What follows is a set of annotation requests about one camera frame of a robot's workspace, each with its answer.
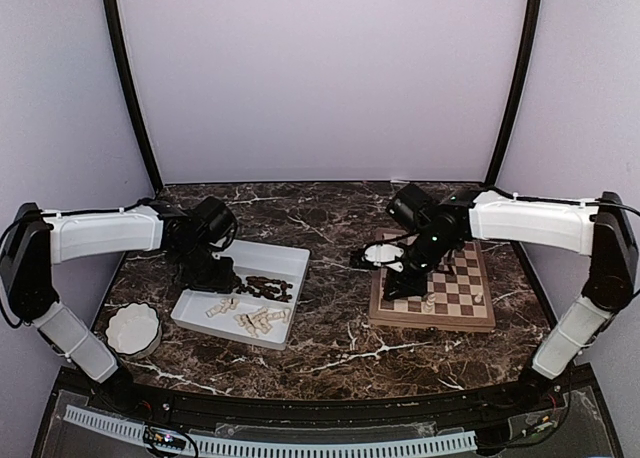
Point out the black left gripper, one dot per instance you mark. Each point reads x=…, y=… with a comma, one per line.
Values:
x=220, y=283

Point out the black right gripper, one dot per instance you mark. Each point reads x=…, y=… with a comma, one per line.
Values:
x=410, y=286

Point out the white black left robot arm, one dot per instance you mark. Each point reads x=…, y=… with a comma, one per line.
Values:
x=194, y=240

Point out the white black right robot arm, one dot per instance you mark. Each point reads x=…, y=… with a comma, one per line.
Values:
x=597, y=228

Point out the cream white chess piece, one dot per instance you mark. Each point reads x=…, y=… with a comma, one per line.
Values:
x=225, y=305
x=282, y=315
x=255, y=327

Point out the wooden chess board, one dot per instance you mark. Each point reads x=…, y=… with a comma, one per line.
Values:
x=456, y=282

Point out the dark brown chess piece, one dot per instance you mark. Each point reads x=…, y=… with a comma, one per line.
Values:
x=261, y=282
x=272, y=294

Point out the white divided plastic tray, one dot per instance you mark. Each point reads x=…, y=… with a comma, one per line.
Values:
x=250, y=259

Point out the white scalloped ceramic bowl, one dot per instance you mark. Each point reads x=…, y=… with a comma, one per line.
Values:
x=134, y=331

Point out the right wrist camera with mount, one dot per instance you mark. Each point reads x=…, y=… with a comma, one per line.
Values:
x=378, y=256

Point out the black curved front rail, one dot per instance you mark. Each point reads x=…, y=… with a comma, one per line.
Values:
x=482, y=407

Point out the white slotted cable duct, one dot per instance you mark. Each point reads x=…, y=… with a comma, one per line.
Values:
x=239, y=441

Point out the black left frame post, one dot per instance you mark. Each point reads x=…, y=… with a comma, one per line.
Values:
x=128, y=88

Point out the black frame post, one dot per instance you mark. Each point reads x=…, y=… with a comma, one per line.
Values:
x=521, y=66
x=128, y=88

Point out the black right frame post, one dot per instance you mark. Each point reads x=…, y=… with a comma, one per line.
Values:
x=521, y=66

